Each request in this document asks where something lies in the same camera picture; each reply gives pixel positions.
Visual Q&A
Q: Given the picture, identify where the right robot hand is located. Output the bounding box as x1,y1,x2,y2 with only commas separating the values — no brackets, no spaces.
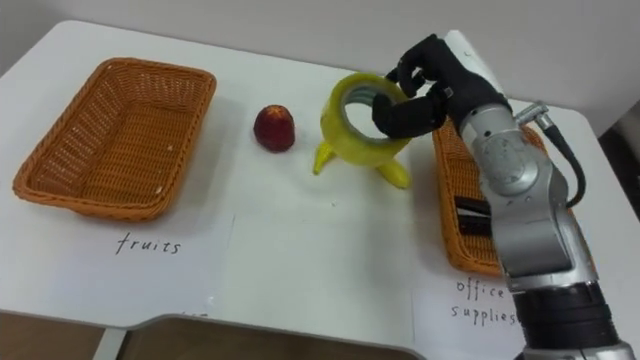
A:
371,33,513,140

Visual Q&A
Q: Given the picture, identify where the yellow tape roll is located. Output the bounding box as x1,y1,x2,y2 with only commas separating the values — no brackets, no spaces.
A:
319,72,413,168

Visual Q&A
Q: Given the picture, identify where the yellow banana soft toy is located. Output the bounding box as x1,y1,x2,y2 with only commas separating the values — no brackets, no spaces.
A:
312,140,413,190

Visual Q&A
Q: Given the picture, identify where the black stapler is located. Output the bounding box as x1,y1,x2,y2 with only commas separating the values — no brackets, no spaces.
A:
453,195,494,238

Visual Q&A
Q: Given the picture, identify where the white desk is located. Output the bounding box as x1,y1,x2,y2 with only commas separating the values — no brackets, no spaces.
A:
0,19,640,360

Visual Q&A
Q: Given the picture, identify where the empty orange wicker basket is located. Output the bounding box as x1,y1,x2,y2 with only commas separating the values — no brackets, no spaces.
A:
12,56,218,223

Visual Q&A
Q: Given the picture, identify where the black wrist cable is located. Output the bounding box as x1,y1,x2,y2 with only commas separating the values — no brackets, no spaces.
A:
514,100,587,209

